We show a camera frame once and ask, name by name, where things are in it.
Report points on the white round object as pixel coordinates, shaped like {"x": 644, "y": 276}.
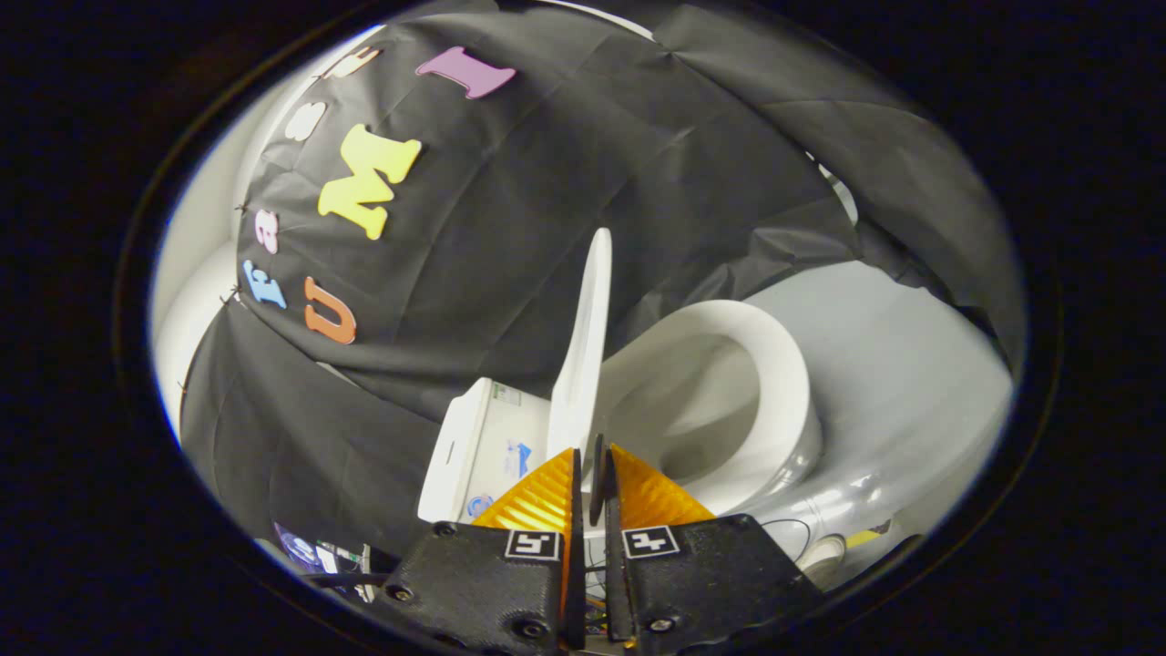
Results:
{"x": 824, "y": 558}

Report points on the black backdrop cloth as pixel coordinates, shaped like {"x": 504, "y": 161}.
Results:
{"x": 547, "y": 182}

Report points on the white toilet lid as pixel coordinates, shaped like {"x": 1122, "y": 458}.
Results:
{"x": 583, "y": 364}

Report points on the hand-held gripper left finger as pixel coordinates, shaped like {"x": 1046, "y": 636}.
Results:
{"x": 483, "y": 583}

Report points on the dark electronic device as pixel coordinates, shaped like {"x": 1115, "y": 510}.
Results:
{"x": 301, "y": 548}

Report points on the white toilet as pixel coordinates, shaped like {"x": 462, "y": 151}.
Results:
{"x": 492, "y": 437}

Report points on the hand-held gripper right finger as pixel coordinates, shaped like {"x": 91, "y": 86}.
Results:
{"x": 710, "y": 574}

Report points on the white toilet seat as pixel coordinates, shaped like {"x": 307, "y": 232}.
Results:
{"x": 785, "y": 364}

